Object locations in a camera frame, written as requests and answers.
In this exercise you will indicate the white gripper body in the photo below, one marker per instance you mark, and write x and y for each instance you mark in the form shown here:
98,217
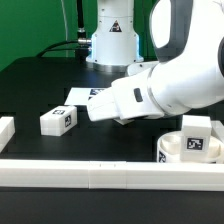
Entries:
126,98

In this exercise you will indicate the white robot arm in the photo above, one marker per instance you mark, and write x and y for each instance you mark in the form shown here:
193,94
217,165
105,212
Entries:
188,40

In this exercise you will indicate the white paper marker sheet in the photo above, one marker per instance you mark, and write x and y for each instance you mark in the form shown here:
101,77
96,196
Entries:
89,96

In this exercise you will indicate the white U-shaped fence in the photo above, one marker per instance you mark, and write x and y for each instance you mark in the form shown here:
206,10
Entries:
111,175

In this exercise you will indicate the black cable upright connector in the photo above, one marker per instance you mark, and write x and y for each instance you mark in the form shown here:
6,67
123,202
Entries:
81,33

